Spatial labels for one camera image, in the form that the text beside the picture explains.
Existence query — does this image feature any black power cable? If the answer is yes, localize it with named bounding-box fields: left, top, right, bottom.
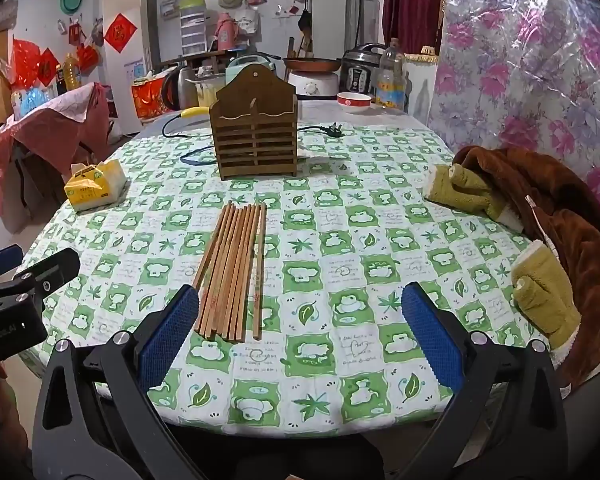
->
left=161, top=112, right=347, bottom=141

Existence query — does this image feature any black electric pressure cooker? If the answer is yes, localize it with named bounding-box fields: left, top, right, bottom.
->
left=340, top=43, right=387, bottom=96

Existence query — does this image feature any brown frying pan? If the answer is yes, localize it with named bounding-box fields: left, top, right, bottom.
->
left=282, top=56, right=342, bottom=74

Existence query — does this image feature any blue plastic item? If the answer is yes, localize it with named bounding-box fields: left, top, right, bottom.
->
left=17, top=86, right=48, bottom=116

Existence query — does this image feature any steel cooking pot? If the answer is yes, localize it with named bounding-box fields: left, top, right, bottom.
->
left=195, top=77, right=226, bottom=107

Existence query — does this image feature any gold fringed cloth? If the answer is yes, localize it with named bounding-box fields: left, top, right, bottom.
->
left=404, top=46, right=438, bottom=65

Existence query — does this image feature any clear plastic bottle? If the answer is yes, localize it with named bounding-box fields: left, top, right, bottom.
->
left=376, top=38, right=407, bottom=110

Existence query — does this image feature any brown fleece-lined jacket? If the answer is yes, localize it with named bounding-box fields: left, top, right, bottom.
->
left=422, top=145, right=600, bottom=401

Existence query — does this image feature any pink thermos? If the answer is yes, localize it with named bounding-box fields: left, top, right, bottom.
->
left=215, top=11, right=235, bottom=51

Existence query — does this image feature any plastic drawer unit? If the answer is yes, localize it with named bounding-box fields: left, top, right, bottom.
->
left=179, top=0, right=207, bottom=57

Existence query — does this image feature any pink cloth cover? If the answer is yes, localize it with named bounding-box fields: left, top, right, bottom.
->
left=0, top=82, right=112, bottom=171

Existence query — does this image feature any red gift box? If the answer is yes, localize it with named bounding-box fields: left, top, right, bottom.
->
left=131, top=80, right=167, bottom=118

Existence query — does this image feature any cooking oil bottle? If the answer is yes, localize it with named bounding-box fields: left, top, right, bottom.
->
left=62, top=54, right=81, bottom=92

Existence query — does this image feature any floral plastic sheet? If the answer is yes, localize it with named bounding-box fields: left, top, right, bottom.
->
left=427, top=0, right=600, bottom=241

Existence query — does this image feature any red and white bowl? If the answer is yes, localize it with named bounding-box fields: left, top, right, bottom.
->
left=336, top=92, right=372, bottom=114

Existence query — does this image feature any red diamond paper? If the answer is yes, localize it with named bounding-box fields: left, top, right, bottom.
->
left=103, top=12, right=138, bottom=53

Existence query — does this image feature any white refrigerator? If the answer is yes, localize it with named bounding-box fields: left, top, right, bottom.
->
left=102, top=0, right=158, bottom=136

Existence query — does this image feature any red paper decoration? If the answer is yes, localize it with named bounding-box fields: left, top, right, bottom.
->
left=36, top=47, right=61, bottom=86
left=70, top=17, right=98, bottom=71
left=11, top=37, right=46, bottom=86

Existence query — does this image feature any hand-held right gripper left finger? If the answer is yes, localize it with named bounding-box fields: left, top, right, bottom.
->
left=31, top=284, right=208, bottom=480

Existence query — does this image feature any brown wooden chopstick holder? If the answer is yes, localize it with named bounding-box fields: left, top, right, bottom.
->
left=209, top=66, right=299, bottom=182

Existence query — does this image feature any green checked tablecloth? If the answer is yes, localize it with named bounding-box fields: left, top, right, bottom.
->
left=17, top=100, right=561, bottom=428

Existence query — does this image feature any blue cable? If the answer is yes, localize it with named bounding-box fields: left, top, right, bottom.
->
left=180, top=147, right=218, bottom=166

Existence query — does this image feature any steel electric kettle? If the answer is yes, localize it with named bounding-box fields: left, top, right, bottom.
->
left=161, top=66, right=197, bottom=111

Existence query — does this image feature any yellow tissue pack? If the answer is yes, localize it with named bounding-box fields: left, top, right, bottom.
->
left=63, top=159, right=127, bottom=211

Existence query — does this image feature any white cabinet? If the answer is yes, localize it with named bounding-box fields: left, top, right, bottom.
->
left=402, top=62, right=438, bottom=116

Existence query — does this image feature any dark red curtain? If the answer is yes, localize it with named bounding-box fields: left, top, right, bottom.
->
left=381, top=0, right=448, bottom=56

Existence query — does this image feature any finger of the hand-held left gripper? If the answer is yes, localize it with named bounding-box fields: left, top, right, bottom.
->
left=0, top=244, right=25, bottom=286
left=0, top=247, right=81, bottom=312

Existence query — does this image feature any thin white cord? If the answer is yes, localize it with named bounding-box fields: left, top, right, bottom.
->
left=524, top=195, right=562, bottom=264

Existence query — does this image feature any bundle of wooden chopsticks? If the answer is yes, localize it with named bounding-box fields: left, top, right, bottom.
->
left=193, top=201, right=268, bottom=343

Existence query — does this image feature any mint green rice cooker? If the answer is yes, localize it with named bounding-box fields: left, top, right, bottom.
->
left=225, top=54, right=276, bottom=86

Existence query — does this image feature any person's left hand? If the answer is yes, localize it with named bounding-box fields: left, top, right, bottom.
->
left=0, top=360, right=31, bottom=461

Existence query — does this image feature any white hanging bag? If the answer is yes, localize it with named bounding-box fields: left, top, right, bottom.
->
left=232, top=10, right=258, bottom=36

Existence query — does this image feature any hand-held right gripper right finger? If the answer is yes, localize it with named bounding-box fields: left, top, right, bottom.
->
left=395, top=281, right=570, bottom=480

